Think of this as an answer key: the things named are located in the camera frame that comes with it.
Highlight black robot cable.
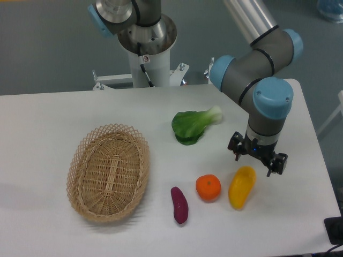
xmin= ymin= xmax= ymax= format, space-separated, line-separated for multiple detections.
xmin=137 ymin=42 xmax=155 ymax=88

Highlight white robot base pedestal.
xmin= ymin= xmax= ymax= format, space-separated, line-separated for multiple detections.
xmin=92 ymin=14 xmax=190 ymax=90

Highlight white frame at right edge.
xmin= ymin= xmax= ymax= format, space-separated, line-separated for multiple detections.
xmin=316 ymin=91 xmax=342 ymax=140

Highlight orange fruit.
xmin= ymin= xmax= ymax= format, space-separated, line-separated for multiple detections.
xmin=195 ymin=174 xmax=221 ymax=202

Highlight blue bag in corner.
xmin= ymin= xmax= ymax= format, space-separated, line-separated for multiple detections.
xmin=317 ymin=0 xmax=342 ymax=24

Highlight green bok choy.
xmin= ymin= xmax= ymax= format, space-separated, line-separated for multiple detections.
xmin=171 ymin=105 xmax=222 ymax=146

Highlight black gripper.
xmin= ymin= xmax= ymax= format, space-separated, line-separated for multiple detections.
xmin=227 ymin=132 xmax=288 ymax=177

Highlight purple sweet potato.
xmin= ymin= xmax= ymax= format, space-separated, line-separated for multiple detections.
xmin=170 ymin=187 xmax=189 ymax=224

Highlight black device at table edge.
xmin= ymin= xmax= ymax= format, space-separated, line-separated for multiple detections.
xmin=324 ymin=217 xmax=342 ymax=245

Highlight woven wicker basket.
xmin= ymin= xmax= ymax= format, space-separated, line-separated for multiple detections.
xmin=66 ymin=124 xmax=150 ymax=223

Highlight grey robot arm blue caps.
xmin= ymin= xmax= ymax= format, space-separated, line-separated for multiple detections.
xmin=88 ymin=1 xmax=303 ymax=174

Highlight yellow bell pepper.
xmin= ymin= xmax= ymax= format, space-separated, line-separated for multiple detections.
xmin=228 ymin=166 xmax=256 ymax=210

